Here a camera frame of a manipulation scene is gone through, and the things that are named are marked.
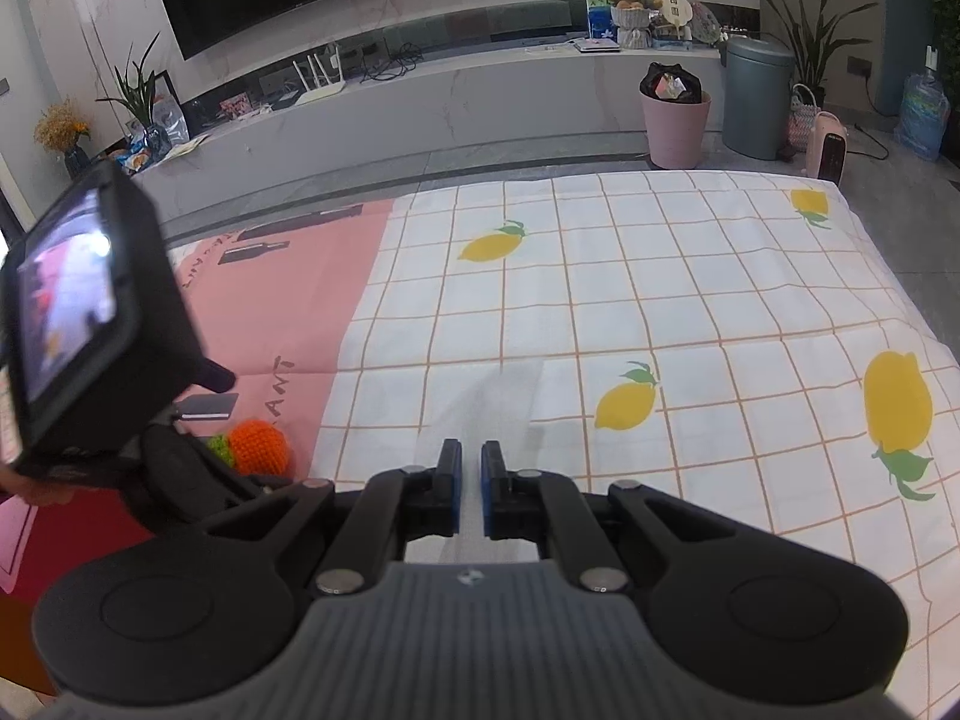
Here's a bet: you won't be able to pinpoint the white wifi router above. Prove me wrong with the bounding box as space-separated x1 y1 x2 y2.
293 44 347 106

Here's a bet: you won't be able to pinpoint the marble TV console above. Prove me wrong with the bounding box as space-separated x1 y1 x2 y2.
137 44 726 218

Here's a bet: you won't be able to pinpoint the orange crochet fruit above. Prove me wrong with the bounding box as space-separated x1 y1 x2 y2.
205 419 291 476

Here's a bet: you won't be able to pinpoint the orange open storage box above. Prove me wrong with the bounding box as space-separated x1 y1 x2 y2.
0 593 57 695

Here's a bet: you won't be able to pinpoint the dark vase yellow flowers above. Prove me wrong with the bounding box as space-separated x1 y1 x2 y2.
34 98 91 179

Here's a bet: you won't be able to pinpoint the red Wonderlab box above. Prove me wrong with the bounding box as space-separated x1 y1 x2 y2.
2 491 153 605

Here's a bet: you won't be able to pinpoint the blue water jug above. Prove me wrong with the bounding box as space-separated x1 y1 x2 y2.
895 46 950 163

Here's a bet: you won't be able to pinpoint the pink space heater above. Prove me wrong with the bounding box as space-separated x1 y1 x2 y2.
788 83 848 184

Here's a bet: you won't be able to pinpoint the teddy bear on console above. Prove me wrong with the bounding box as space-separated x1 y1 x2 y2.
607 0 651 50

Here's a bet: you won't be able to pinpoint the pink trash bin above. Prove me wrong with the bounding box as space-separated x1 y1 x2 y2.
638 62 711 169

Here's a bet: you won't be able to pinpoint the green potted plant on console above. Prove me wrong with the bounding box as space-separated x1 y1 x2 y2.
99 34 172 163

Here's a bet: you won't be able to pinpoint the grey metal trash can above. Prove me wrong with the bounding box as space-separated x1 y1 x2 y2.
722 36 794 161

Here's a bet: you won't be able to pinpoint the tall floor plant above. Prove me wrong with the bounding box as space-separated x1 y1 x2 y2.
747 0 878 107

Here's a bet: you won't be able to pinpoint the black camera with screen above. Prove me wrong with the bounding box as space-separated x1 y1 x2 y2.
2 163 236 488

